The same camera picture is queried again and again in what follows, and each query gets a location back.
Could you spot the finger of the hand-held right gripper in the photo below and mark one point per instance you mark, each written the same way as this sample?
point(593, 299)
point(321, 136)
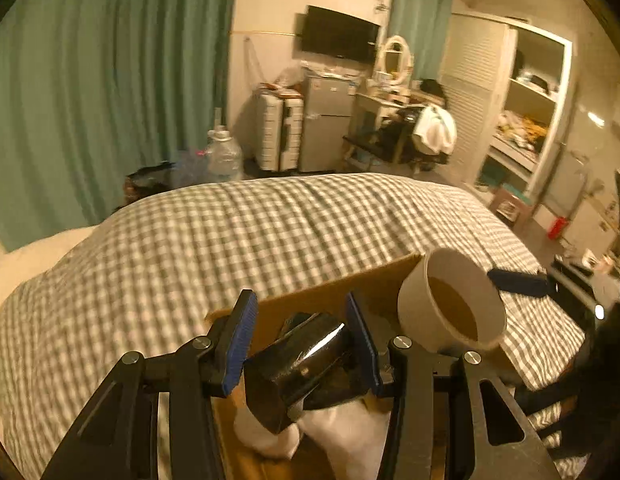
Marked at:
point(520, 284)

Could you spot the shiny black box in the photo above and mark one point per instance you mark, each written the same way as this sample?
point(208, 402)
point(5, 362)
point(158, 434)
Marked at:
point(297, 365)

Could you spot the white dressing table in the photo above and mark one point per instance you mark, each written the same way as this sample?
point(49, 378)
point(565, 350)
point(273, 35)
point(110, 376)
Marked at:
point(375, 107)

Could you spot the silver small fridge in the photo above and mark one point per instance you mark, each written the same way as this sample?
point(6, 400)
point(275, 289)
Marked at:
point(326, 120)

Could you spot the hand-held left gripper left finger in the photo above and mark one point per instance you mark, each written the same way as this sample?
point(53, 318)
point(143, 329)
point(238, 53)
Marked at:
point(238, 342)

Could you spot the chair with clothes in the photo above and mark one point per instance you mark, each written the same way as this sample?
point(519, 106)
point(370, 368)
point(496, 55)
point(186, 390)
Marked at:
point(395, 137)

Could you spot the black bag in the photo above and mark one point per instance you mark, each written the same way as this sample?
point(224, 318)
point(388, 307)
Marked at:
point(432, 91)

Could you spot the white pillow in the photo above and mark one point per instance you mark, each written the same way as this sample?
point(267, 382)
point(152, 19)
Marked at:
point(30, 260)

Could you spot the white garment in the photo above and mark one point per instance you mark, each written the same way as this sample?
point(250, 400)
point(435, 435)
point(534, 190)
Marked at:
point(435, 127)

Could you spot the white open wardrobe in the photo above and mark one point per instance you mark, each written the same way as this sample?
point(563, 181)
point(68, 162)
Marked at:
point(505, 105)

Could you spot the pink floor box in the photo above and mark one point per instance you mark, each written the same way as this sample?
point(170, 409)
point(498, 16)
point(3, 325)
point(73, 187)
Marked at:
point(510, 206)

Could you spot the brown cardboard box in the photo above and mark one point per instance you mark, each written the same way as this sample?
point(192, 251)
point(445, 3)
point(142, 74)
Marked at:
point(310, 300)

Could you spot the dark bag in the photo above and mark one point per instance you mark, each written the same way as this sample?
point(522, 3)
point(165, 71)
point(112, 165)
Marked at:
point(147, 182)

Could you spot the white paper cup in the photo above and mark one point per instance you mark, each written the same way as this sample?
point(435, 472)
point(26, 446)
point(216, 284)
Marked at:
point(452, 305)

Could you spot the white suitcase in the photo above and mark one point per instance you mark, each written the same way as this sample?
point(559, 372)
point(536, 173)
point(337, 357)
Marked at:
point(277, 130)

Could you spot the clear plastic bag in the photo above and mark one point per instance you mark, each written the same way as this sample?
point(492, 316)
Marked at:
point(192, 167)

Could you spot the wide green curtain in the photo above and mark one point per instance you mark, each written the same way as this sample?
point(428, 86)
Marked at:
point(105, 85)

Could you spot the checkered blanket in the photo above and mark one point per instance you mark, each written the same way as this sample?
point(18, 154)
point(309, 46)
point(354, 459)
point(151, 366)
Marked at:
point(200, 255)

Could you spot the black wall television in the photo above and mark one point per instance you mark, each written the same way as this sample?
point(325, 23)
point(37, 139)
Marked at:
point(339, 34)

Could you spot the white cloth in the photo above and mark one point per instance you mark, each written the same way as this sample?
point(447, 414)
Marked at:
point(335, 427)

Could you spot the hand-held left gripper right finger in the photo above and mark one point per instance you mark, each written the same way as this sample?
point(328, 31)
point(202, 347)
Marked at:
point(364, 347)

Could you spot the narrow green curtain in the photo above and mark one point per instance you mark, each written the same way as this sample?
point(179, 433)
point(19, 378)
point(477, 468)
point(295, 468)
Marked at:
point(420, 15)

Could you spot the white oval vanity mirror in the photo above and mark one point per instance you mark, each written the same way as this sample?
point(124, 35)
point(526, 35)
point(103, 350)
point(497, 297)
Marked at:
point(395, 60)

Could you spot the large clear water bottle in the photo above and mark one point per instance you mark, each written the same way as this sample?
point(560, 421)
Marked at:
point(224, 157)

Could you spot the red container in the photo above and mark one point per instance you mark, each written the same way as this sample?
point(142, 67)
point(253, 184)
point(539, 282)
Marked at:
point(557, 229)

